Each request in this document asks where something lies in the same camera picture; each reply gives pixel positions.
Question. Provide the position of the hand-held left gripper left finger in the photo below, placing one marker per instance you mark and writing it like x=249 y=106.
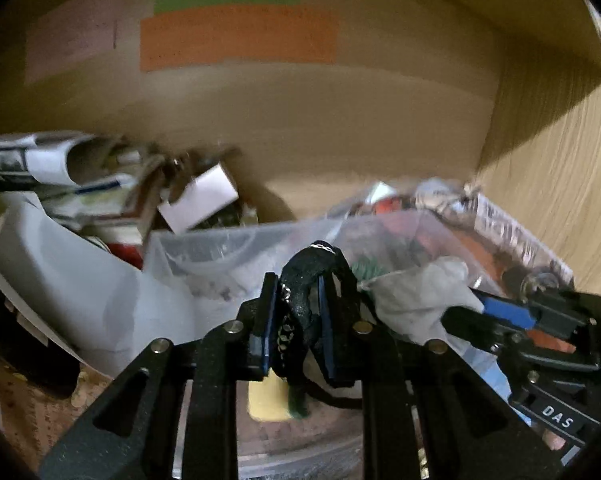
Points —
x=264 y=332

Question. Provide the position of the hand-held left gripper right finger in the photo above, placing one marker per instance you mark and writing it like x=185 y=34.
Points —
x=329 y=340

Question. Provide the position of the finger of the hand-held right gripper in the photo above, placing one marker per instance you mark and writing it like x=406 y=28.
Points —
x=475 y=327
x=508 y=311

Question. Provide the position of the grey cloth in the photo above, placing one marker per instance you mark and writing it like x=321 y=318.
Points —
x=415 y=300

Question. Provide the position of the clear plastic storage box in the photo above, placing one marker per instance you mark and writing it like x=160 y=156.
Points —
x=230 y=255

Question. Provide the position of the blue cloth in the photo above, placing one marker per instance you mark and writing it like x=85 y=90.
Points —
x=485 y=377

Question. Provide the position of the yellow sponge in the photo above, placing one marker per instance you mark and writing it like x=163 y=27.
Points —
x=268 y=400

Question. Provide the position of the black and white printed packet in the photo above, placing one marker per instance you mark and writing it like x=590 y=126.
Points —
x=515 y=240

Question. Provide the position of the white paper card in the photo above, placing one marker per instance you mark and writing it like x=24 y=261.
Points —
x=198 y=197

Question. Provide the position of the white plastic bag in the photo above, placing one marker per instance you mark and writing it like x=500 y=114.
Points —
x=80 y=280

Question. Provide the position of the large cardboard box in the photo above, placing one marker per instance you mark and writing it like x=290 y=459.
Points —
x=290 y=110

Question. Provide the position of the rolled printed paper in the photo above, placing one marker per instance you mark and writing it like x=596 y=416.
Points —
x=35 y=160

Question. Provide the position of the orange label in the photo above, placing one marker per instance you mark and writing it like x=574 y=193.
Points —
x=240 y=37

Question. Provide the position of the pink label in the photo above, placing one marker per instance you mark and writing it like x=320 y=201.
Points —
x=68 y=40

